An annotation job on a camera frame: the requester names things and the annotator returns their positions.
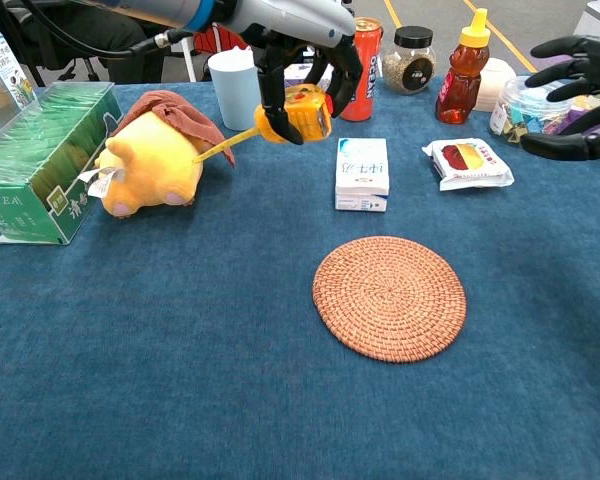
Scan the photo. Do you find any clear tea bottle white cap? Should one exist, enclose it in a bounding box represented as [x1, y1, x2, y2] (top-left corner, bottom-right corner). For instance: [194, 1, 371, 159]
[0, 19, 39, 106]

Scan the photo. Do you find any orange soda can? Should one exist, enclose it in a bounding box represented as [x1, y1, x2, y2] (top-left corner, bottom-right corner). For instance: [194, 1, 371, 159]
[339, 17, 384, 122]

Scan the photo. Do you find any glass jar black lid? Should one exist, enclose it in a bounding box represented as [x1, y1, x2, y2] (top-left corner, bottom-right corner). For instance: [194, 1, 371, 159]
[382, 25, 437, 96]

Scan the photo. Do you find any purple box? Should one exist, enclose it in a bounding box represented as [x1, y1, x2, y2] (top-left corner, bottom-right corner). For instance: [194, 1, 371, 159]
[554, 105, 600, 137]

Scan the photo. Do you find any clear green tea box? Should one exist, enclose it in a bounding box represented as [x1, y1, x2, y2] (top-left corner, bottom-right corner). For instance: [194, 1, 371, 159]
[0, 81, 125, 246]

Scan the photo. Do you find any clear tub of coloured clips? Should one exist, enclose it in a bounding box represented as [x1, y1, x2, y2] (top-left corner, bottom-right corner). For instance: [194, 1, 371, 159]
[489, 75, 575, 149]

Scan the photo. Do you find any light blue plastic cup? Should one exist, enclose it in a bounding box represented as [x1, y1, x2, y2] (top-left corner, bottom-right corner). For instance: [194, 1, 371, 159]
[207, 45, 263, 132]

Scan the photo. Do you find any person's white red sneaker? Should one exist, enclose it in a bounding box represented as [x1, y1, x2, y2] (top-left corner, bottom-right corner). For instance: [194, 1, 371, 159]
[29, 0, 171, 84]

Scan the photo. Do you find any white metal frame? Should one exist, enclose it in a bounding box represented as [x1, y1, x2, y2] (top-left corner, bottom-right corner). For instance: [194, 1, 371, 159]
[172, 34, 199, 84]

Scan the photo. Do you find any blue table cloth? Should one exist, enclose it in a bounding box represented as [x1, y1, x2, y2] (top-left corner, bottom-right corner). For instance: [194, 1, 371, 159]
[0, 74, 600, 480]

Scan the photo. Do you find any yellow tape measure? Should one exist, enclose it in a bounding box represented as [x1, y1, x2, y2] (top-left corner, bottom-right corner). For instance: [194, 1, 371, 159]
[192, 83, 334, 165]

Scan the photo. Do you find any brown cloth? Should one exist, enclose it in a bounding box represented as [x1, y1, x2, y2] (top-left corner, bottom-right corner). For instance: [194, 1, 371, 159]
[110, 90, 237, 169]

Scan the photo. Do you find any yellow tea bottle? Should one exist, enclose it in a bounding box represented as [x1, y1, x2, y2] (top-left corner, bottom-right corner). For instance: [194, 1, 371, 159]
[571, 92, 600, 112]

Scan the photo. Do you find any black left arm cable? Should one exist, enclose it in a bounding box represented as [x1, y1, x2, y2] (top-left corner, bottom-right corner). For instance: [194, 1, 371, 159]
[19, 0, 196, 57]

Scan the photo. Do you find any white bin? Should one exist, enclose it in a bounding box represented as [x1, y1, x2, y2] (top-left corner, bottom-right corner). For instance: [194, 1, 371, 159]
[572, 0, 600, 39]

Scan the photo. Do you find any red cabinet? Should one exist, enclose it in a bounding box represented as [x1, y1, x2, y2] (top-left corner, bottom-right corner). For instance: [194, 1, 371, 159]
[193, 23, 252, 54]

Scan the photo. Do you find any purple tissue pack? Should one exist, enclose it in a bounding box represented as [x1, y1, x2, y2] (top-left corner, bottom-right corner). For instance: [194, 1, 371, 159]
[283, 62, 334, 90]

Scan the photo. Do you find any white blue carton box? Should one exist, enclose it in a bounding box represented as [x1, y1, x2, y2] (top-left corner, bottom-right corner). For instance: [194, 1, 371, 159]
[334, 137, 391, 213]

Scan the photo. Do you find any white snack packet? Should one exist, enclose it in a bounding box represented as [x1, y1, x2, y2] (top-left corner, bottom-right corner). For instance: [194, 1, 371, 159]
[422, 138, 516, 193]

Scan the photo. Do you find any round woven coaster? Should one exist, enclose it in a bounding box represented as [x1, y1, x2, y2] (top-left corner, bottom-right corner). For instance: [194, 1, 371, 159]
[312, 235, 468, 364]

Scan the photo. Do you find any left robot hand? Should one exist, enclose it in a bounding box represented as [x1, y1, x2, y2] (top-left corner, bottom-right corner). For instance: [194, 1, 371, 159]
[214, 0, 364, 146]

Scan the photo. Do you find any honey bear bottle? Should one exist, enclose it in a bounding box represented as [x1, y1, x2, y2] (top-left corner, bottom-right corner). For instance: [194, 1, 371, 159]
[435, 8, 492, 125]

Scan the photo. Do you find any yellow plush toy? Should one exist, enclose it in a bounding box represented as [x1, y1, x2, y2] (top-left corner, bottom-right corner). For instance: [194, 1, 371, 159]
[94, 110, 216, 220]

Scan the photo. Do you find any black office chair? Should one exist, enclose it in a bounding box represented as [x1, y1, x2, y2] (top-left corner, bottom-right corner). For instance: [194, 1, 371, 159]
[0, 0, 106, 89]

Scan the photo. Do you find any cream white bowl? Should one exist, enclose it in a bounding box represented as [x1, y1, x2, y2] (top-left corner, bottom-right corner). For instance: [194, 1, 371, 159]
[474, 57, 517, 113]

